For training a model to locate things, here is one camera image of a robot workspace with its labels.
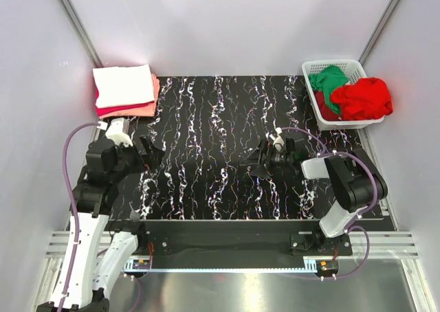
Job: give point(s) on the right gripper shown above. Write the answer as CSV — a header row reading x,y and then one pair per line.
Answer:
x,y
254,159

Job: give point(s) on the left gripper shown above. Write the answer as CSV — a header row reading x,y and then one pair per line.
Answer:
x,y
150,161

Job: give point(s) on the bright red t-shirt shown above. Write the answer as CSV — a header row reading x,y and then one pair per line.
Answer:
x,y
367,99

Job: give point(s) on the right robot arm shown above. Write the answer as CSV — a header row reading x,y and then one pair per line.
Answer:
x,y
356,183

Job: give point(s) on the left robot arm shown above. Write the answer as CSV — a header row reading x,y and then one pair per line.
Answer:
x,y
87,277

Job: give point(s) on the black marble pattern mat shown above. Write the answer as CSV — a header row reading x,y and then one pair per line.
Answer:
x,y
206,126

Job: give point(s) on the magenta folded t-shirt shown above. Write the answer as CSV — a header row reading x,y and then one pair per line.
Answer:
x,y
125,110

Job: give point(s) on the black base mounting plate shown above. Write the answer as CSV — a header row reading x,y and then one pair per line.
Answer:
x,y
284,236

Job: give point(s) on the dark red t-shirt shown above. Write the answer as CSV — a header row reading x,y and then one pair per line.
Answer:
x,y
326,113

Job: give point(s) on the left small circuit board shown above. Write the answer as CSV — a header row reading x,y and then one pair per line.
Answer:
x,y
143,264

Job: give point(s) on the small circuit board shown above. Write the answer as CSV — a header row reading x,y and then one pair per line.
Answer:
x,y
143,264
329,265

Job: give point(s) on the green t-shirt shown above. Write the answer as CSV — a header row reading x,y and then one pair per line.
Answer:
x,y
327,81

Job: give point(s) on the right small circuit board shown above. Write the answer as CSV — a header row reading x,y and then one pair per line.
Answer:
x,y
329,265

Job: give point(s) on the white plastic basket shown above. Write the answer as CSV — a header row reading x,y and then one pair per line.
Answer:
x,y
354,71

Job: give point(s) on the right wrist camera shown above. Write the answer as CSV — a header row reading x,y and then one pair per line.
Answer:
x,y
277,141

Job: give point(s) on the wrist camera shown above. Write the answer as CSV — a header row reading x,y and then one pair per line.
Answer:
x,y
118,132
277,141

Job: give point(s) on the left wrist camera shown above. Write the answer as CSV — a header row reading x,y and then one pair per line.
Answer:
x,y
118,132

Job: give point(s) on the aluminium frame rail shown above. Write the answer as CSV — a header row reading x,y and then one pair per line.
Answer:
x,y
380,245

